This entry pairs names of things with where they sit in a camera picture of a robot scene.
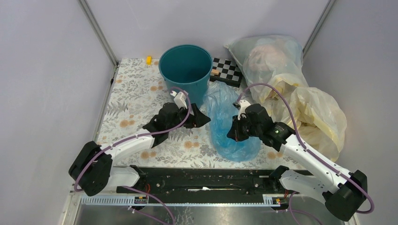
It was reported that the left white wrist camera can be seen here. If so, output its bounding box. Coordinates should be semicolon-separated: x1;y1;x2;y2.
170;90;188;109

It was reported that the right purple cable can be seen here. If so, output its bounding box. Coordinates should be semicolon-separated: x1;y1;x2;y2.
234;82;375;225

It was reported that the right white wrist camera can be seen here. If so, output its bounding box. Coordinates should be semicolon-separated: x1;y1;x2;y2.
233;100;251;120

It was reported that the blue plastic trash bag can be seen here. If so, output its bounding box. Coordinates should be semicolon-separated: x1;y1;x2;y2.
203;81;261;162

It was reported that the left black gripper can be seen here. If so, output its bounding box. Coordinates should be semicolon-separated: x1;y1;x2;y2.
167;103;211;132

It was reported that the black white checkerboard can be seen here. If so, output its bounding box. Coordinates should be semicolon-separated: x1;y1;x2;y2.
210;58;243;88

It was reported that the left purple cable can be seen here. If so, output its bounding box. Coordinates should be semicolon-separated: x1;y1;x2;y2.
73;87;192;225

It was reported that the yellow toy block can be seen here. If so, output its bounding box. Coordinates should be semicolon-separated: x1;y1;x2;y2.
146;56;152;65

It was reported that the purple cable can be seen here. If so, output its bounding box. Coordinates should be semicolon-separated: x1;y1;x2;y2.
73;87;192;225
234;82;375;225

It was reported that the yellow plastic trash bag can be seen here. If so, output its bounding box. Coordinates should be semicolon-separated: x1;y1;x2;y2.
261;87;347;162

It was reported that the clear stuffed trash bag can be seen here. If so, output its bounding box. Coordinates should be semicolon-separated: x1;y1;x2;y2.
225;35;308;103

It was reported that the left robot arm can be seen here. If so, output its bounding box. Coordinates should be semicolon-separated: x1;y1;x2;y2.
69;103;211;196

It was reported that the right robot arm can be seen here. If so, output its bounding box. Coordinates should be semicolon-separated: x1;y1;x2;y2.
227;100;368;221

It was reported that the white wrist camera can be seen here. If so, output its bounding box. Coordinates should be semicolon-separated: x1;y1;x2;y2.
233;100;251;120
170;90;188;109

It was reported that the teal plastic trash bin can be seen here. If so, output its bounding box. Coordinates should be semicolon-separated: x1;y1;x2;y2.
158;45;213;108

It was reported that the small tan wooden block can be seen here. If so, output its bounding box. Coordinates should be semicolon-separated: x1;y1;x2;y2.
211;69;220;76

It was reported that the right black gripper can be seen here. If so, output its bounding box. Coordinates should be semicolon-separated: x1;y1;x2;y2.
227;113;261;142

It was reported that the floral table mat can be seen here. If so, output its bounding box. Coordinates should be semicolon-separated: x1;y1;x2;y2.
96;59;302;170

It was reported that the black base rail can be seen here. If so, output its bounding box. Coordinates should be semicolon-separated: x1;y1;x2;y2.
131;165;291;205

